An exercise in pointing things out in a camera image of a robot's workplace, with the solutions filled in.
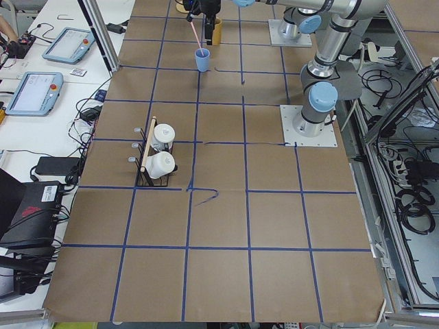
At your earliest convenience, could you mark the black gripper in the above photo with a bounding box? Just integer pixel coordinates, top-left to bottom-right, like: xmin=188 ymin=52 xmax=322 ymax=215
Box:
xmin=183 ymin=0 xmax=221 ymax=45

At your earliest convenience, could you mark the pink chopstick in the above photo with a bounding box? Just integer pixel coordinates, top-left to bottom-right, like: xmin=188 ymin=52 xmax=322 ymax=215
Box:
xmin=190 ymin=21 xmax=204 ymax=55

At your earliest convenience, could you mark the light blue plastic cup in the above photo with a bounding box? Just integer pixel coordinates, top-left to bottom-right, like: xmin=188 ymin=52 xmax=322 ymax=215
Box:
xmin=195 ymin=48 xmax=211 ymax=73

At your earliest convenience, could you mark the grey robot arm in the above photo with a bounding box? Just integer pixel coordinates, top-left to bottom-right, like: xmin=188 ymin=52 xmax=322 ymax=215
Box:
xmin=181 ymin=0 xmax=333 ymax=45
xmin=293 ymin=1 xmax=388 ymax=138

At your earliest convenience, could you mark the wooden round stand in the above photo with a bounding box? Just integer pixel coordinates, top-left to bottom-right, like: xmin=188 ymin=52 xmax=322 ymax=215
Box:
xmin=176 ymin=1 xmax=189 ymax=14

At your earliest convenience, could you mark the bamboo cylinder holder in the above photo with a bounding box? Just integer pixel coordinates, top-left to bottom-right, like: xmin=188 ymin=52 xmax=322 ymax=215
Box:
xmin=212 ymin=18 xmax=222 ymax=45

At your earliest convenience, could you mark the wooden rack dowel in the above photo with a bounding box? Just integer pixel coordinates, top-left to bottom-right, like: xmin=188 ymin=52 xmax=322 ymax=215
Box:
xmin=140 ymin=116 xmax=156 ymax=173

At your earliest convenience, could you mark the white mug inner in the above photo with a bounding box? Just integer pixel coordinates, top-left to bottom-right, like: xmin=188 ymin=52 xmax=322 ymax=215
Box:
xmin=151 ymin=123 xmax=176 ymax=151

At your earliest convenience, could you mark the white mug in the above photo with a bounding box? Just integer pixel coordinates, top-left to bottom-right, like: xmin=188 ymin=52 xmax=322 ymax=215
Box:
xmin=146 ymin=151 xmax=176 ymax=179
xmin=151 ymin=123 xmax=176 ymax=151

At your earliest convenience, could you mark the blue teach pendant far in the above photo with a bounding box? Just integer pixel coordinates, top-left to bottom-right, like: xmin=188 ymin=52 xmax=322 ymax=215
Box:
xmin=42 ymin=27 xmax=95 ymax=64

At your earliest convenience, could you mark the blue teach pendant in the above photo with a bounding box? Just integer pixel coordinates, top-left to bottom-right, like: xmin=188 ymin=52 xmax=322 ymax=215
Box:
xmin=42 ymin=27 xmax=95 ymax=64
xmin=5 ymin=71 xmax=64 ymax=117

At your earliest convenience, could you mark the white mug outer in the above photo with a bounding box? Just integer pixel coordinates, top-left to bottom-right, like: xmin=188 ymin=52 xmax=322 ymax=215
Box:
xmin=146 ymin=151 xmax=176 ymax=179

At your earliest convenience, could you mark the blue teach pendant near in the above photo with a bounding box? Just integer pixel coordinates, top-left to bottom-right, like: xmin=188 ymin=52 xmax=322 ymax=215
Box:
xmin=5 ymin=71 xmax=64 ymax=117

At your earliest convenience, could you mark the black power adapter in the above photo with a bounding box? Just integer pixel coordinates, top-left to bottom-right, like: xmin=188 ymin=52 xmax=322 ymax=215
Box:
xmin=34 ymin=156 xmax=80 ymax=176

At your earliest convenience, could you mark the black computer box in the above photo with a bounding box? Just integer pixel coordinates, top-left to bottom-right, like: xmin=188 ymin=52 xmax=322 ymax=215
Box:
xmin=1 ymin=170 xmax=64 ymax=251

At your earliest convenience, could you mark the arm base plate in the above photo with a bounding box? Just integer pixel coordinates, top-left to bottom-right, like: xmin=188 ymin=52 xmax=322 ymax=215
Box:
xmin=268 ymin=19 xmax=312 ymax=48
xmin=280 ymin=105 xmax=337 ymax=147

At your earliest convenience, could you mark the black wire mug rack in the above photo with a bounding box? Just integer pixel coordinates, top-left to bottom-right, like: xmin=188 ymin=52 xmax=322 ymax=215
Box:
xmin=128 ymin=123 xmax=178 ymax=187

